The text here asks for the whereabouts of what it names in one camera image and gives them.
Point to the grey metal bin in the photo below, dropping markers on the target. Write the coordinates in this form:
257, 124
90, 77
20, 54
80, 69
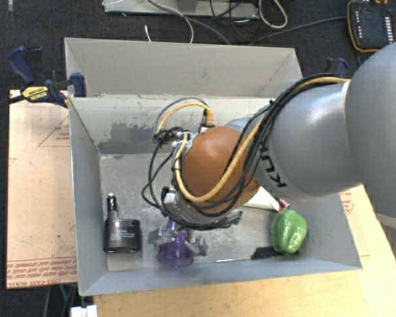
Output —
125, 183

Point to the black cylinder on white bracket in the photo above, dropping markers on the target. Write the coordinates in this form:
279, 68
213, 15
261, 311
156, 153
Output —
169, 197

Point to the black car charger adapter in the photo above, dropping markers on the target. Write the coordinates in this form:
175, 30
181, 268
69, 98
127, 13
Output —
122, 234

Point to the white flat packet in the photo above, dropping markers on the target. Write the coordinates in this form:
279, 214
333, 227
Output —
262, 199

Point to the clear purple plastic cup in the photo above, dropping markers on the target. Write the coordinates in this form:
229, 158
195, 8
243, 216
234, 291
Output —
175, 253

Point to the green toy pepper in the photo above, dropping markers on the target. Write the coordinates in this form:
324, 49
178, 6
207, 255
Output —
288, 232

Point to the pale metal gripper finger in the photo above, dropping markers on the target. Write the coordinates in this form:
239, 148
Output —
199, 245
157, 237

